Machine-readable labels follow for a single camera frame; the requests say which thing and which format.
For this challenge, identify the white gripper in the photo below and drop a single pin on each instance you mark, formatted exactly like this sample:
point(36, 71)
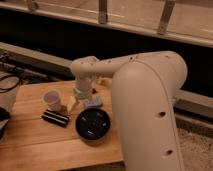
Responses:
point(82, 90)

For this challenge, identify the black striped eraser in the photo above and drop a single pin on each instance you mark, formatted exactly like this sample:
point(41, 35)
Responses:
point(55, 118)

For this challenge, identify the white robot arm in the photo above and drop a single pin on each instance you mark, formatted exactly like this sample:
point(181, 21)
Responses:
point(142, 91)

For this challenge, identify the white ceramic cup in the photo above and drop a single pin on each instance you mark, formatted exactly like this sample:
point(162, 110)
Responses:
point(53, 100)

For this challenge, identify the light blue small object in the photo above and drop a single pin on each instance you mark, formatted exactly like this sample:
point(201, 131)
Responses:
point(97, 102)

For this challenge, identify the black round bowl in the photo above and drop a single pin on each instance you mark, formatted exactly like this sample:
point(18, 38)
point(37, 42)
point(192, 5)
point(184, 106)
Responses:
point(92, 124)

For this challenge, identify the dark object at left edge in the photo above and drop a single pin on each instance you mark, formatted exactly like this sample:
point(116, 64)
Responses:
point(4, 118)

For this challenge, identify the metal bracket middle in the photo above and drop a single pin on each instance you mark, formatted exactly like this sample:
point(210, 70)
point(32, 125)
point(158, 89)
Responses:
point(102, 11)

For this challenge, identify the metal bracket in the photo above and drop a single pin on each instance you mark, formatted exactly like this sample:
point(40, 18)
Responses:
point(102, 11)
point(165, 17)

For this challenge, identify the metal bracket right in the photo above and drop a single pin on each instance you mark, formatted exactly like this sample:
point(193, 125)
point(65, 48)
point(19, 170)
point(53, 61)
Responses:
point(165, 17)

